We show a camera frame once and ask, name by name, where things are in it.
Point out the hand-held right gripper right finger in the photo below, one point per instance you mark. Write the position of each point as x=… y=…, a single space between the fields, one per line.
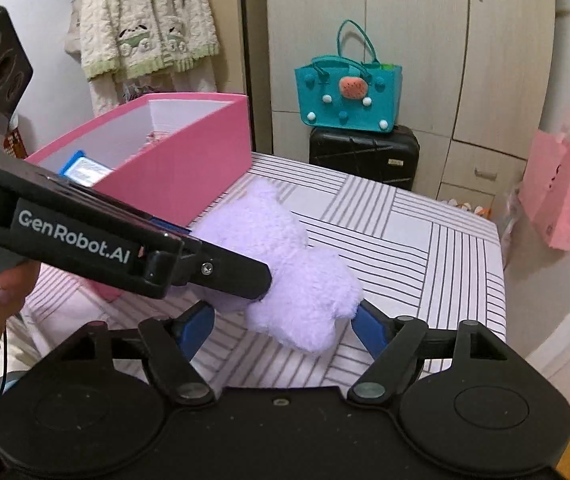
x=370 y=327

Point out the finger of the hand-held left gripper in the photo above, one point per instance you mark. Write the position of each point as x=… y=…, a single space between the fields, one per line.
x=235 y=275
x=170 y=226

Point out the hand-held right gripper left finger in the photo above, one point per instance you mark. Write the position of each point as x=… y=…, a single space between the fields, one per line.
x=196 y=327

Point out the purple plush toy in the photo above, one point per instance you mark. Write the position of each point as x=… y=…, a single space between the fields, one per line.
x=290 y=280

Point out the blue wet wipes packet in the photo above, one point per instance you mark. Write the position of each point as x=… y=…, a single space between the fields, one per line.
x=85 y=170

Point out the pink cardboard box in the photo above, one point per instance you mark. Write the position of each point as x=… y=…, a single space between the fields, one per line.
x=190 y=170

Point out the striped tablecloth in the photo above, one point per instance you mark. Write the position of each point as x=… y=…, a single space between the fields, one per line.
x=415 y=260

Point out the cream fleece pajama pants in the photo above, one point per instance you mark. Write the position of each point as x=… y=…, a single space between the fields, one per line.
x=110 y=90

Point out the black suitcase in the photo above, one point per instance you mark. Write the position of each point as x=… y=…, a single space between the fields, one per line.
x=365 y=157

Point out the clear plastic bag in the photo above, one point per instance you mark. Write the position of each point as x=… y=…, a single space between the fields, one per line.
x=511 y=225

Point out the white door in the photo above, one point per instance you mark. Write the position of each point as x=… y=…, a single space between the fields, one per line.
x=565 y=310

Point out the teal felt handbag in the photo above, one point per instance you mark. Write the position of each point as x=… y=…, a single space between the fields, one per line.
x=345 y=105

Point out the cream fleece pajama top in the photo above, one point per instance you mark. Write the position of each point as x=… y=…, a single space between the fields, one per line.
x=140 y=5

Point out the pink shopping bag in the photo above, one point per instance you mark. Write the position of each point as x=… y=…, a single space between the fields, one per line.
x=555 y=195

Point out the beige wardrobe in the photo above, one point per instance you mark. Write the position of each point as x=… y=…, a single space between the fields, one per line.
x=440 y=35

